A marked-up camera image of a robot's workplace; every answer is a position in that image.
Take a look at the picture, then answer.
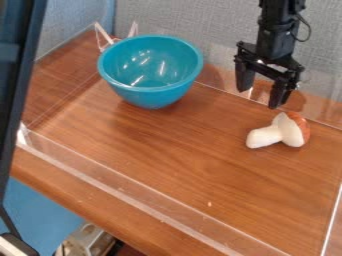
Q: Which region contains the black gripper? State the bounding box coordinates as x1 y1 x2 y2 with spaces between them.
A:
233 26 304 109

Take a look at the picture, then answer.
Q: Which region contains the white brown toy mushroom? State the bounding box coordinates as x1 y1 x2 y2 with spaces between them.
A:
245 112 310 149

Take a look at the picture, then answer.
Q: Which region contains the blue plastic bowl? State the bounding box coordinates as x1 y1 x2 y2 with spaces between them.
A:
97 34 203 109

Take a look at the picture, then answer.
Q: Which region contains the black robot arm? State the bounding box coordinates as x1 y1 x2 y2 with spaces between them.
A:
233 0 310 109

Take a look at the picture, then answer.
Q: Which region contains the clear acrylic back barrier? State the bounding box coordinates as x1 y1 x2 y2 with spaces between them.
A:
196 43 342 130

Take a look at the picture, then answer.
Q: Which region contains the clear acrylic barrier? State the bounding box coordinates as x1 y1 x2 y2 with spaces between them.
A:
196 43 342 130
17 124 290 256

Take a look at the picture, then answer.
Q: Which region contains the clear acrylic front barrier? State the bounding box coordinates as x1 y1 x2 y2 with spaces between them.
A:
17 124 290 256

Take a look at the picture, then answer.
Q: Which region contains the black stand leg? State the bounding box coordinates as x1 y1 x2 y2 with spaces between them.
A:
0 206 40 256

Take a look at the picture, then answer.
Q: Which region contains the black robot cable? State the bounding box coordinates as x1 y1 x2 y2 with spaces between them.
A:
294 13 312 43

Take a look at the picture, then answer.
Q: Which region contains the clear acrylic corner bracket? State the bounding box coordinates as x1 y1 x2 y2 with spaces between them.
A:
93 21 139 52

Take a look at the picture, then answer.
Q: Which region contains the dark blue metal post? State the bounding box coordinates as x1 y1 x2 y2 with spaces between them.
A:
0 0 46 202

